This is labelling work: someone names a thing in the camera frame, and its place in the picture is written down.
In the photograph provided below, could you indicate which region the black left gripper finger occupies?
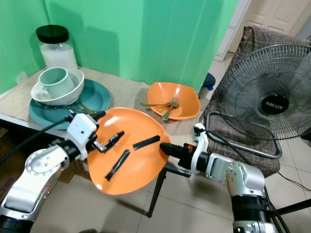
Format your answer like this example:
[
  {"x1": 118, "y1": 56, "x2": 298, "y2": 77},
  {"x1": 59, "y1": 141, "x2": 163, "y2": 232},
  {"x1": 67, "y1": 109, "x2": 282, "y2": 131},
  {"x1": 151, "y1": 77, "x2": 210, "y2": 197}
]
[{"x1": 106, "y1": 131, "x2": 124, "y2": 149}]

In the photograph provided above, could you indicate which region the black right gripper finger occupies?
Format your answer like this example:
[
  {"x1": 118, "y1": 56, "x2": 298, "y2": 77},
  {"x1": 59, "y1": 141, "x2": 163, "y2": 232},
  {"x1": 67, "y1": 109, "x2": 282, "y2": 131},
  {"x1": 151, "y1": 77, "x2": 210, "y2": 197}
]
[{"x1": 158, "y1": 143, "x2": 185, "y2": 157}]

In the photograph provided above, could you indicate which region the orange round plate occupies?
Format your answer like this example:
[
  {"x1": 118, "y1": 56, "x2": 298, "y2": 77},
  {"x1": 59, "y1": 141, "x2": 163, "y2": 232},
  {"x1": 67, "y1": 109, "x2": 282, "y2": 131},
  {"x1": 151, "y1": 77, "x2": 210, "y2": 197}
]
[{"x1": 86, "y1": 107, "x2": 171, "y2": 196}]

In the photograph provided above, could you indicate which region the black tape strip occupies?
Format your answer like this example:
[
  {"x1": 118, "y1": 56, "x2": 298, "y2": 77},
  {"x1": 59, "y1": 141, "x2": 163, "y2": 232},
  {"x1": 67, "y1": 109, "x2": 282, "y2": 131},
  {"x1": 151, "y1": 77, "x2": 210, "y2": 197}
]
[
  {"x1": 105, "y1": 150, "x2": 131, "y2": 181},
  {"x1": 133, "y1": 135, "x2": 161, "y2": 150}
]

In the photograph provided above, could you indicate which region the brass cutlery piece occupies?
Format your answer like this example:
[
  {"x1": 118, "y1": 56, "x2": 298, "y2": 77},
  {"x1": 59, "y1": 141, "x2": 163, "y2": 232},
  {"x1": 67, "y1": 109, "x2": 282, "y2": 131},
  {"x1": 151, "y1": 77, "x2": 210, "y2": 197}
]
[
  {"x1": 139, "y1": 101, "x2": 171, "y2": 108},
  {"x1": 78, "y1": 100, "x2": 95, "y2": 115}
]

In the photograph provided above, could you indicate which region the teal plate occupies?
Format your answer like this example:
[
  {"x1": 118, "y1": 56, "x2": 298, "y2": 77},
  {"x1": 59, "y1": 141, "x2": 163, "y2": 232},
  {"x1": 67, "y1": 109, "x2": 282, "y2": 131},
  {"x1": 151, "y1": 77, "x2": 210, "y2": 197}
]
[{"x1": 29, "y1": 79, "x2": 111, "y2": 130}]

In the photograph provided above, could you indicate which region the metal fork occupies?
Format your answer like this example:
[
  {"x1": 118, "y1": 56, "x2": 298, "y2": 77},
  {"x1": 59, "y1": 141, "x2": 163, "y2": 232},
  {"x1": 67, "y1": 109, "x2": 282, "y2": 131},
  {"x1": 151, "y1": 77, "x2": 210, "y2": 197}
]
[{"x1": 162, "y1": 97, "x2": 179, "y2": 121}]

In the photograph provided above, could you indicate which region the black leg of matted table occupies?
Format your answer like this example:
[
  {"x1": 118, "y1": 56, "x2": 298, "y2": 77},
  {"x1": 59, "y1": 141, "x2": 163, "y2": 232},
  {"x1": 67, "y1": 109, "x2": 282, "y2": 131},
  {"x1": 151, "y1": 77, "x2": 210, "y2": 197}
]
[{"x1": 148, "y1": 163, "x2": 178, "y2": 219}]

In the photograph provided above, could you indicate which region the orange square plate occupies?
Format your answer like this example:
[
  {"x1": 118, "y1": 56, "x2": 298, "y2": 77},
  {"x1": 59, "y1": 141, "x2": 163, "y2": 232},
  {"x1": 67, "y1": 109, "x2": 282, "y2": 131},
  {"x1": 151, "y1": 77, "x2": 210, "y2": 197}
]
[{"x1": 147, "y1": 82, "x2": 201, "y2": 120}]

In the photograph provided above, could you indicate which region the silver metal spoon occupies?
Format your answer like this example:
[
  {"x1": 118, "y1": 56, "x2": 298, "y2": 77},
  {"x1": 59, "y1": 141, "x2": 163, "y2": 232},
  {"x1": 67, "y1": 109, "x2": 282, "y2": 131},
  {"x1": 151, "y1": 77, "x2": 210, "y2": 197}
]
[{"x1": 32, "y1": 100, "x2": 74, "y2": 115}]

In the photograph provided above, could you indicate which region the white bowl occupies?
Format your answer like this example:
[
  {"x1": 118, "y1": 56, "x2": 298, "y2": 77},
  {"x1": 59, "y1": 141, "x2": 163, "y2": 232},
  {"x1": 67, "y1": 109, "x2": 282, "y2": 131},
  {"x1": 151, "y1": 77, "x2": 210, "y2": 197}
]
[{"x1": 31, "y1": 68, "x2": 85, "y2": 106}]

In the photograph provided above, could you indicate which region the pale green mug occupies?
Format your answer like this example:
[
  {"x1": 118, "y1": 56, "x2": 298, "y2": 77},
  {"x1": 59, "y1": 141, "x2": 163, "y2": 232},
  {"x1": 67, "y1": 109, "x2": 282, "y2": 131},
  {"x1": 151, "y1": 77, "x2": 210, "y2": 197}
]
[{"x1": 39, "y1": 67, "x2": 73, "y2": 100}]

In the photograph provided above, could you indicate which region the dark blue container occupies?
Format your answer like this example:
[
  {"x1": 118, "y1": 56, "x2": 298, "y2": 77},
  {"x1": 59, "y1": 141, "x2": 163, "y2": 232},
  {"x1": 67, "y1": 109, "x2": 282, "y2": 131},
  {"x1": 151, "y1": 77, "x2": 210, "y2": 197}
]
[{"x1": 200, "y1": 73, "x2": 214, "y2": 90}]

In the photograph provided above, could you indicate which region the glass jar black lid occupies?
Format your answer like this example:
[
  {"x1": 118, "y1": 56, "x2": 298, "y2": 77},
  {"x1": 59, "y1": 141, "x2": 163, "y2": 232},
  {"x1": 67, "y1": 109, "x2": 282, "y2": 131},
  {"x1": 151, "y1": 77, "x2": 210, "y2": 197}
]
[{"x1": 36, "y1": 25, "x2": 78, "y2": 71}]

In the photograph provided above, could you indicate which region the green backdrop curtain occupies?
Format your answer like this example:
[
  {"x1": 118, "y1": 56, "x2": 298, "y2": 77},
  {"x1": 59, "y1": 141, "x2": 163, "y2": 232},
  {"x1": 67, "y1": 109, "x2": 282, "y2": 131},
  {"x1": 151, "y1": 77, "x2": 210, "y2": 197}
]
[{"x1": 0, "y1": 0, "x2": 239, "y2": 98}]

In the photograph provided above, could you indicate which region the brown chequered cloth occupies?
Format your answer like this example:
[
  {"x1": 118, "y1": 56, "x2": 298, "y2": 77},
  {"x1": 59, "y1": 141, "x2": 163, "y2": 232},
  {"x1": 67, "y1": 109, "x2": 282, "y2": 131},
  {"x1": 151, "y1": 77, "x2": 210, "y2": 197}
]
[{"x1": 204, "y1": 25, "x2": 311, "y2": 178}]

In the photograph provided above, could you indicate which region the white panelled door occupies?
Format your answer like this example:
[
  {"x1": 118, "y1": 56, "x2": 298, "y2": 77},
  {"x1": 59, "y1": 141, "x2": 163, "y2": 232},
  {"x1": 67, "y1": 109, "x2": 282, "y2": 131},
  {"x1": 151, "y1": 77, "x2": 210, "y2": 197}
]
[{"x1": 215, "y1": 0, "x2": 311, "y2": 61}]

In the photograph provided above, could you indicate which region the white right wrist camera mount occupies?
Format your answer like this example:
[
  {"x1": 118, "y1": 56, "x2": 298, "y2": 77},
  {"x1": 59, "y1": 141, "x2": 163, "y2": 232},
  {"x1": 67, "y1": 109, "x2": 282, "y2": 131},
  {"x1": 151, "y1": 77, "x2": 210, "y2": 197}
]
[{"x1": 191, "y1": 123, "x2": 207, "y2": 173}]

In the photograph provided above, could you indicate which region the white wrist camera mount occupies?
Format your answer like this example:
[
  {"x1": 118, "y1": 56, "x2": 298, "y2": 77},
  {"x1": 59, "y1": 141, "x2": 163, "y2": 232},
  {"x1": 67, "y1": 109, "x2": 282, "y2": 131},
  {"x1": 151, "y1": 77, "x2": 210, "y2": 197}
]
[
  {"x1": 66, "y1": 114, "x2": 99, "y2": 158},
  {"x1": 191, "y1": 123, "x2": 207, "y2": 173}
]

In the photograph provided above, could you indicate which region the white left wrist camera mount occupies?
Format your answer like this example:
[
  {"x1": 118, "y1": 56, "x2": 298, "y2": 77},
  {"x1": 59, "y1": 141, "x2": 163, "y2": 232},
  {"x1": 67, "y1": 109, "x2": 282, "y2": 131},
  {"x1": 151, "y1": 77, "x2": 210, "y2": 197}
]
[{"x1": 66, "y1": 114, "x2": 99, "y2": 158}]

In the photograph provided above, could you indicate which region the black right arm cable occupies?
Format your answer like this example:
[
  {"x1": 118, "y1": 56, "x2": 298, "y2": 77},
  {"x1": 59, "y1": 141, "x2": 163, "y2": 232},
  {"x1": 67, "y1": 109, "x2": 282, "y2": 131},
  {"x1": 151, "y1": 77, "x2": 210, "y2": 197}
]
[{"x1": 203, "y1": 128, "x2": 246, "y2": 162}]

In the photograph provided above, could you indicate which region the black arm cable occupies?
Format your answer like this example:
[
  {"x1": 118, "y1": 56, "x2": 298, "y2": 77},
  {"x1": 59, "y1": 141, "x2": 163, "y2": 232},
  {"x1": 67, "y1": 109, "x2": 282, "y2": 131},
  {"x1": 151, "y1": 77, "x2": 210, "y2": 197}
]
[
  {"x1": 203, "y1": 128, "x2": 246, "y2": 162},
  {"x1": 0, "y1": 116, "x2": 79, "y2": 162}
]

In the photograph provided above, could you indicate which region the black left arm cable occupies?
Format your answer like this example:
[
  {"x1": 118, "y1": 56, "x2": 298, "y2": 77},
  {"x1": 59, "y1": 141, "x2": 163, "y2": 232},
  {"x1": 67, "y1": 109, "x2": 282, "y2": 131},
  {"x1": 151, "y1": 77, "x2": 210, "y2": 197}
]
[{"x1": 0, "y1": 116, "x2": 79, "y2": 162}]

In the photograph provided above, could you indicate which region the black wire floor fan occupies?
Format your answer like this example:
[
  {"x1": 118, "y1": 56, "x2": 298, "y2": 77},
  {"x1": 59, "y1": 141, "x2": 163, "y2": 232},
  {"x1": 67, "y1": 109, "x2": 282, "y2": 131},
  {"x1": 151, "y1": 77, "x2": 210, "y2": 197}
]
[{"x1": 205, "y1": 44, "x2": 311, "y2": 160}]

